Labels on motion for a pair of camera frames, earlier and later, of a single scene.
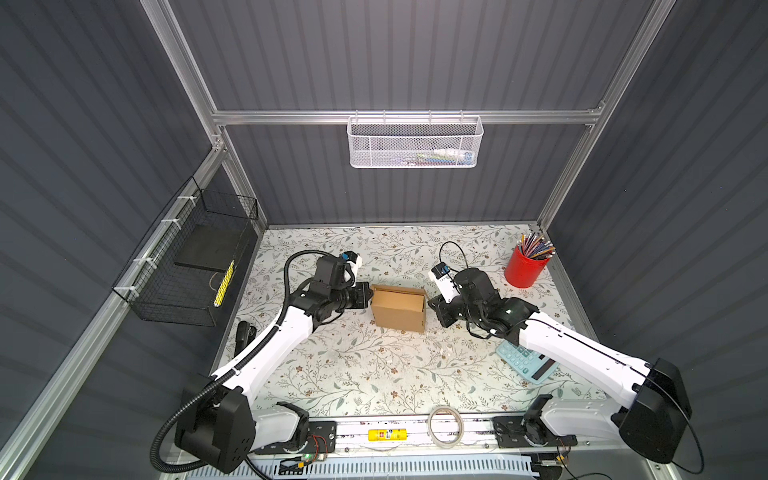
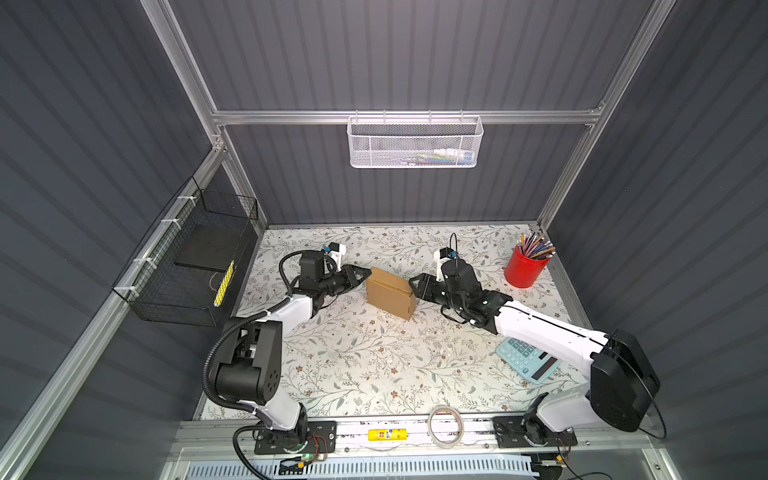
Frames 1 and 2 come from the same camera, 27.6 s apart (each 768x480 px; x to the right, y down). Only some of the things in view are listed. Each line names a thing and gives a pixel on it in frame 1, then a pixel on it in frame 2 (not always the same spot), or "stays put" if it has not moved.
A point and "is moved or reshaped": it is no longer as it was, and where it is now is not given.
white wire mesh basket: [415, 142] stays put
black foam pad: [213, 246] stays put
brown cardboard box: [399, 308] is moved or reshaped
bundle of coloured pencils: [535, 246] stays put
